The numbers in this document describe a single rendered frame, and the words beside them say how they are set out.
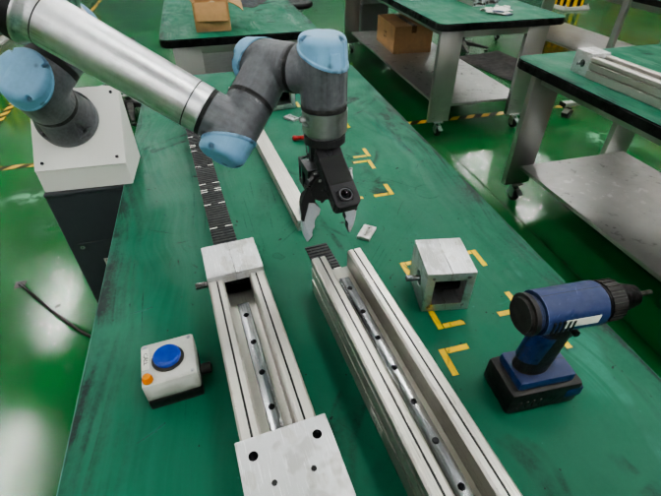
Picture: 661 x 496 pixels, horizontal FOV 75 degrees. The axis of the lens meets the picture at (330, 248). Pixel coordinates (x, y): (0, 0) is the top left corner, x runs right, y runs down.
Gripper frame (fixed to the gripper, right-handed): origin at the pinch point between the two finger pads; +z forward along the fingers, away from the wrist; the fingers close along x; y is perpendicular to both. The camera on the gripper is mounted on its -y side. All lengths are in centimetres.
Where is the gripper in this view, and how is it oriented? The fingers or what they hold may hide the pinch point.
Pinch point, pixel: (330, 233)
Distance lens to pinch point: 83.3
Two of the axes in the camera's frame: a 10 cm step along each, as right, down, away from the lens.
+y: -3.4, -5.9, 7.3
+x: -9.4, 2.2, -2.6
